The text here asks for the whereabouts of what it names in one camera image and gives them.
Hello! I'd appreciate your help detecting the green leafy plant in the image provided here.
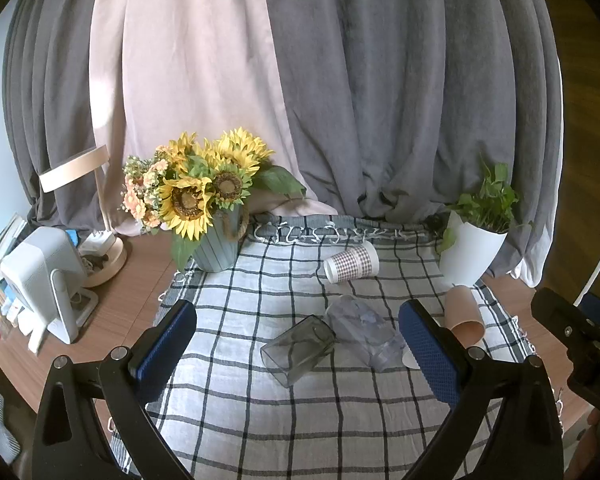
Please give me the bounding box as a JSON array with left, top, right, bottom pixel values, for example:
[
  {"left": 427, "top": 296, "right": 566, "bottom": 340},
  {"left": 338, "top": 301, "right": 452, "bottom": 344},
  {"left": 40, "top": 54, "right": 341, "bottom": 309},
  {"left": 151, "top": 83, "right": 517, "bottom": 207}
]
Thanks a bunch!
[{"left": 439, "top": 162, "right": 534, "bottom": 254}]

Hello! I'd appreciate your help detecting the black white checked tablecloth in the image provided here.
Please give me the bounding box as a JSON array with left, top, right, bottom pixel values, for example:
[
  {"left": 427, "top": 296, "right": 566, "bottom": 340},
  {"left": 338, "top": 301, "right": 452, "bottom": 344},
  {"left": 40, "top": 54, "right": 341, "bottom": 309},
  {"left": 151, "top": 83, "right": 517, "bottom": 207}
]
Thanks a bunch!
[{"left": 107, "top": 213, "right": 564, "bottom": 480}]

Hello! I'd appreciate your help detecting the pink curtain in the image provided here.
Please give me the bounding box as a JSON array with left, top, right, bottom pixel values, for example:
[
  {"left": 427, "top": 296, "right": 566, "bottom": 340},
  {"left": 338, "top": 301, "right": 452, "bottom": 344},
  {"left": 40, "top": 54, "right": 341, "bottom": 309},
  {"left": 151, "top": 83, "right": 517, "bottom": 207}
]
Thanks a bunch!
[{"left": 87, "top": 0, "right": 339, "bottom": 237}]

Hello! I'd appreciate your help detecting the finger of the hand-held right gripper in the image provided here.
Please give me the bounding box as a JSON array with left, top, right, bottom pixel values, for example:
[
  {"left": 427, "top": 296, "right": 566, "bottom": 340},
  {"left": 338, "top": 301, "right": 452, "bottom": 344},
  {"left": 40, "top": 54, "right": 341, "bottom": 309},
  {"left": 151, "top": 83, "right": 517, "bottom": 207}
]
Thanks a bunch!
[{"left": 531, "top": 287, "right": 600, "bottom": 358}]

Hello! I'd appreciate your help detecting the stack of books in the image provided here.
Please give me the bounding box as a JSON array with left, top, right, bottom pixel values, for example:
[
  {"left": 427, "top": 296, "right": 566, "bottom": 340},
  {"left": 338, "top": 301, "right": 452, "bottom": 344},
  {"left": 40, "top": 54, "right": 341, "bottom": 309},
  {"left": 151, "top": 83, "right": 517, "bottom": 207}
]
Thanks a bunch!
[{"left": 0, "top": 212, "right": 32, "bottom": 282}]

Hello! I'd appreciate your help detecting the white plug adapter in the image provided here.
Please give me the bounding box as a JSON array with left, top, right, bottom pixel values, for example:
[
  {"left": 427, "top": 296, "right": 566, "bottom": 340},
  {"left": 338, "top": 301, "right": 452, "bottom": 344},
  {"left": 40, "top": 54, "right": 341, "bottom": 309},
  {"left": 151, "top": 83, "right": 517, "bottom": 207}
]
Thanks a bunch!
[{"left": 79, "top": 229, "right": 115, "bottom": 257}]

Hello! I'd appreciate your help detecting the clear desk organizer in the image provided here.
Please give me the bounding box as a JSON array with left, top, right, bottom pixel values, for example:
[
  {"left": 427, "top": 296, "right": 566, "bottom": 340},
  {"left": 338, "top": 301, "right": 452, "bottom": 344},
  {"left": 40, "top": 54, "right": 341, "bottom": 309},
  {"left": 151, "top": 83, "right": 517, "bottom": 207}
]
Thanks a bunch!
[{"left": 0, "top": 280, "right": 47, "bottom": 357}]

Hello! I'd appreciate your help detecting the white device on stand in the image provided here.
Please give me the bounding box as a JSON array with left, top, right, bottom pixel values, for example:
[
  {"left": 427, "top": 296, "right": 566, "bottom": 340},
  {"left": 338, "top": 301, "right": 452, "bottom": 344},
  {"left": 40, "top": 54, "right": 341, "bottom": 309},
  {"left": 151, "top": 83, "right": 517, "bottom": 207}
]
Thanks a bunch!
[{"left": 0, "top": 226, "right": 99, "bottom": 345}]

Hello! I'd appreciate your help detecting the white plant pot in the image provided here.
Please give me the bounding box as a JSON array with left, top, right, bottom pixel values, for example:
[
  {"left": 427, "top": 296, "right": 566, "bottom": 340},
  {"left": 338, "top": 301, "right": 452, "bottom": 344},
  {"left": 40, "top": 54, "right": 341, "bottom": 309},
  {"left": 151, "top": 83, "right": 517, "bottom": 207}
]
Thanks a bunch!
[{"left": 438, "top": 209, "right": 509, "bottom": 289}]

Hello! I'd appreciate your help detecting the brown checkered paper cup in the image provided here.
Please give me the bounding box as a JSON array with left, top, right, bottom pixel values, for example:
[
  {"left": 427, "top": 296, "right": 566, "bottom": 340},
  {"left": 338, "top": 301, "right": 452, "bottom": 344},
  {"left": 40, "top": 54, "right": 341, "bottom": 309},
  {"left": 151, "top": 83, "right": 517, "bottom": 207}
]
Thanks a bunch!
[{"left": 323, "top": 240, "right": 380, "bottom": 285}]

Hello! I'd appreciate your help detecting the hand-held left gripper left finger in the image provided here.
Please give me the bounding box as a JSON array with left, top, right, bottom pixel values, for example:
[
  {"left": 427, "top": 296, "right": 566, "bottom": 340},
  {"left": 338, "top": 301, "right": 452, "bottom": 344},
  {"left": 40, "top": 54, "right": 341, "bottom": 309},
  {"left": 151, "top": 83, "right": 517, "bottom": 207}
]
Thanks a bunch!
[{"left": 31, "top": 299, "right": 198, "bottom": 480}]

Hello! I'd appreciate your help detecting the grey tinted glass cup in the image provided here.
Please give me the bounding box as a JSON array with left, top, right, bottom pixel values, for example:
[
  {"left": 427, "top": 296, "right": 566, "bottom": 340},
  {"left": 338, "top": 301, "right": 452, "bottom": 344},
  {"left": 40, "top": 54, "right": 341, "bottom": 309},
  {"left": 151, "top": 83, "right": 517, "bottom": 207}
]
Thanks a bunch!
[{"left": 260, "top": 314, "right": 337, "bottom": 388}]

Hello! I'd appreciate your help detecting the blue ribbed vase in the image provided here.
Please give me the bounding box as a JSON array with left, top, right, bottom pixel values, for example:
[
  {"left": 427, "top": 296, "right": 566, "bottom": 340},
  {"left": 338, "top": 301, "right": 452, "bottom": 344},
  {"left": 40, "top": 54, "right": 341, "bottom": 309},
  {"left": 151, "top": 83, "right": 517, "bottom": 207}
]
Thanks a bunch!
[{"left": 191, "top": 204, "right": 251, "bottom": 274}]

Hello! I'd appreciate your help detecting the grey curtain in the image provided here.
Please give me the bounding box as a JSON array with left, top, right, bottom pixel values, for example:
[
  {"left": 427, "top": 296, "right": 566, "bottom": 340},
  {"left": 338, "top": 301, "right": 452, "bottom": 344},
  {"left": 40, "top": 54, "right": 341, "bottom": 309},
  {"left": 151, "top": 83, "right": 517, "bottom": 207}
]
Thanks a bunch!
[
  {"left": 261, "top": 0, "right": 564, "bottom": 287},
  {"left": 2, "top": 0, "right": 107, "bottom": 232}
]

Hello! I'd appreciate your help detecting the beige paper cup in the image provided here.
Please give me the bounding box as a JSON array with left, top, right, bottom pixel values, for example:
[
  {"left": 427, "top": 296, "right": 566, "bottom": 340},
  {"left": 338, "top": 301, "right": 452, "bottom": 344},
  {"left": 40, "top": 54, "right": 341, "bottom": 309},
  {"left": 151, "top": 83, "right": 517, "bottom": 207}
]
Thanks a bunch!
[{"left": 443, "top": 284, "right": 487, "bottom": 349}]

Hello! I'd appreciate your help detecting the sunflower bouquet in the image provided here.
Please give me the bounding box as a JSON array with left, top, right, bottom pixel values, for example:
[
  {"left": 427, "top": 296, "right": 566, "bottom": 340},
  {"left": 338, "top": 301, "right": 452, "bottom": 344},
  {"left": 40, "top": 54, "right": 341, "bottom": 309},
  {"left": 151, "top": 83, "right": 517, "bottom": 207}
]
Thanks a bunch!
[{"left": 119, "top": 127, "right": 307, "bottom": 272}]

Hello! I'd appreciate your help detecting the person's right hand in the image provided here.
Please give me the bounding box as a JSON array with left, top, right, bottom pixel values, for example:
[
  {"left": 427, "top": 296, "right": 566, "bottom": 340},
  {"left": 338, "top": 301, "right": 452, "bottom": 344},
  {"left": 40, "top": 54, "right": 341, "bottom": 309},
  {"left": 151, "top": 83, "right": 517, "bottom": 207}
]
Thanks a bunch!
[{"left": 572, "top": 406, "right": 600, "bottom": 462}]

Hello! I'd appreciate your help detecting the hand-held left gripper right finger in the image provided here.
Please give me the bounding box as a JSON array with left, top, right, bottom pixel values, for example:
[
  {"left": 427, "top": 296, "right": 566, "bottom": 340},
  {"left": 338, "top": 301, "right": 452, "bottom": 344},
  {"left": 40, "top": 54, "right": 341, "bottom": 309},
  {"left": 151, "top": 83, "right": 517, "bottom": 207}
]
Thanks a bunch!
[{"left": 398, "top": 298, "right": 565, "bottom": 480}]

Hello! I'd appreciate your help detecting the white desk lamp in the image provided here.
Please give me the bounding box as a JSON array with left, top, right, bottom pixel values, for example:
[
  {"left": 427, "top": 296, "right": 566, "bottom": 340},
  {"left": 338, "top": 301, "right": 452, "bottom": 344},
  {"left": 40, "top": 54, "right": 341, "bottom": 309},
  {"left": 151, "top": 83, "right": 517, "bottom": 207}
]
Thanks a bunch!
[{"left": 38, "top": 143, "right": 129, "bottom": 289}]

